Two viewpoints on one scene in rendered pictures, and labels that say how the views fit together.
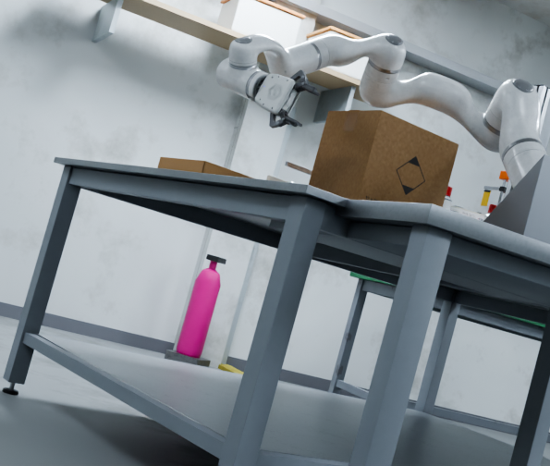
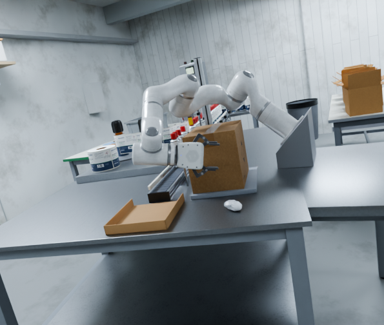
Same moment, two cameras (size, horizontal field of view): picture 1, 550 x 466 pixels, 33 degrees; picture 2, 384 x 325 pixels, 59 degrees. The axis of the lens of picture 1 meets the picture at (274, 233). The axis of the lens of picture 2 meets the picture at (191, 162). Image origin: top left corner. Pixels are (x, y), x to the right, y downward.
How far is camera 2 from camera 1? 1.91 m
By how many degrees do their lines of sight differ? 43
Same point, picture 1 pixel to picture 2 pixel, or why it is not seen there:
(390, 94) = (192, 108)
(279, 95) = (197, 157)
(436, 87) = (215, 93)
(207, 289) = not seen: outside the picture
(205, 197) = (180, 241)
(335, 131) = not seen: hidden behind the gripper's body
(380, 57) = (191, 92)
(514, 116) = (255, 93)
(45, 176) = not seen: outside the picture
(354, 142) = (220, 153)
